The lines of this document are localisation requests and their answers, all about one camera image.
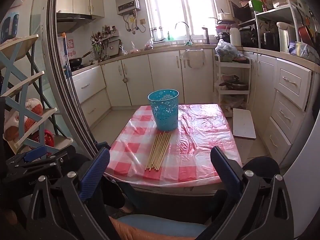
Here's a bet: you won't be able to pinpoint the small table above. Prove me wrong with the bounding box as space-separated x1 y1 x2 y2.
107 172 225 197

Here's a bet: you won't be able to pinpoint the cream lower cabinet doors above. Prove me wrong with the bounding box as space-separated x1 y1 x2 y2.
100 49 216 107

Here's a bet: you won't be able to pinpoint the black microwave oven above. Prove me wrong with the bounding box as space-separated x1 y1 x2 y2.
229 0 258 23

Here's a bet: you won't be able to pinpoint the pink white checkered tablecloth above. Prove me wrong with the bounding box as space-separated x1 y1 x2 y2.
104 104 243 184

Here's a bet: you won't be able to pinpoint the range hood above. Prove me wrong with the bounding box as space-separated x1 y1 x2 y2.
56 13 97 33

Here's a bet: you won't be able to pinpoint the grey sliding door frame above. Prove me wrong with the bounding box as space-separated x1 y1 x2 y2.
32 0 107 157

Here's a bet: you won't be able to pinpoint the plastic bag of greens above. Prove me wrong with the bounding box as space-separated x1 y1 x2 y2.
215 39 244 62

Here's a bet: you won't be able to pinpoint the blue seat cushion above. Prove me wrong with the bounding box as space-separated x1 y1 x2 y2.
116 214 208 238

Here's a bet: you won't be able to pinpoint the red frying pan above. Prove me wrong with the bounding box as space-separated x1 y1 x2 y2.
298 25 315 46

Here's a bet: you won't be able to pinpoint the chrome sink faucet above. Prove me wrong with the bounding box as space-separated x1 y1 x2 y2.
174 21 193 43

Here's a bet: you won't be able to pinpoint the black toaster oven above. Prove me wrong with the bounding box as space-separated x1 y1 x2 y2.
239 26 258 48

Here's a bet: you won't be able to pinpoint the blue box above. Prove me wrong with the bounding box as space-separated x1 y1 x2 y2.
288 42 311 56

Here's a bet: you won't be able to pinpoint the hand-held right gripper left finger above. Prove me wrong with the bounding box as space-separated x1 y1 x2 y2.
26 147 118 240

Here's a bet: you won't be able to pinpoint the wall utensil rack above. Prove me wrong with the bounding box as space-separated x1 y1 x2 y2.
91 25 120 61

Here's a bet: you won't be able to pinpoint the mop pole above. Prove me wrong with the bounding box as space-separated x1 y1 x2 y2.
62 33 76 100

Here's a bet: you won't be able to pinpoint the black wok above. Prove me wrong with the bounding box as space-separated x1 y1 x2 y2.
69 51 92 67

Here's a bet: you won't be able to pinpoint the row of wooden chopsticks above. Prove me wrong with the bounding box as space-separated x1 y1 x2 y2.
146 131 173 172

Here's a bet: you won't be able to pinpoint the kitchen window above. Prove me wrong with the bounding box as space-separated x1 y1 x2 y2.
144 0 220 43

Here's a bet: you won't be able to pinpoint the cream lower cabinets long run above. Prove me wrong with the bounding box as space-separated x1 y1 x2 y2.
244 51 313 170

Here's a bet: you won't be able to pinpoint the cream lower cabinets with drawers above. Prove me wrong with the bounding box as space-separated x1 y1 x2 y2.
71 65 112 128

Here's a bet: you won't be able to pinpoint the cream upper cabinets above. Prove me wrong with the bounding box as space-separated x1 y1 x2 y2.
56 0 105 19

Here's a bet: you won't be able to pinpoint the white electric water boiler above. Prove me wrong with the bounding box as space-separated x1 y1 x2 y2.
276 22 297 53

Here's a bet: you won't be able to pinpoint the white rolling cart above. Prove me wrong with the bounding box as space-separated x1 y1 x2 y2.
214 54 252 113

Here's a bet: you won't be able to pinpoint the pot with glass lid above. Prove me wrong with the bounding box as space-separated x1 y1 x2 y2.
219 78 248 91

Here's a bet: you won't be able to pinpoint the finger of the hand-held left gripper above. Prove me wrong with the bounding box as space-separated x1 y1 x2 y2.
40 146 77 171
6 145 48 167

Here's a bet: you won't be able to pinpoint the white lidded pot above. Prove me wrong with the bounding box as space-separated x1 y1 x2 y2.
217 9 232 21

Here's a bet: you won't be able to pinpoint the white board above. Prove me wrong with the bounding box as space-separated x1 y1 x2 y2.
232 108 256 139

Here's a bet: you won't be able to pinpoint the stack of bowls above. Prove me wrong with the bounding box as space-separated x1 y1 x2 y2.
216 24 231 35

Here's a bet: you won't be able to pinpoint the teal perforated plastic basket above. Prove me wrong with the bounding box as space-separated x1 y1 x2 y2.
147 89 179 132

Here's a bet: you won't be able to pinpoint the white thermos jug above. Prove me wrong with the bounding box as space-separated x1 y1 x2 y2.
229 27 242 47

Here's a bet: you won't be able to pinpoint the white plastic bag on door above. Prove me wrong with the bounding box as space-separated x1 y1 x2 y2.
179 49 206 70

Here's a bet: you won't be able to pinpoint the white counter shelf rack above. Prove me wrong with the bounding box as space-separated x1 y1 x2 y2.
255 1 308 53

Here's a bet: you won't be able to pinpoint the folding shelf rack blue frame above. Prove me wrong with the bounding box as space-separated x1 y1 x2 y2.
0 34 73 155

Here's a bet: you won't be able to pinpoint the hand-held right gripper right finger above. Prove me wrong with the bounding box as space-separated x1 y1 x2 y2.
197 146 295 240

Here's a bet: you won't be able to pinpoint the black cooker pot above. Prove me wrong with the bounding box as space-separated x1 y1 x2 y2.
261 31 281 52

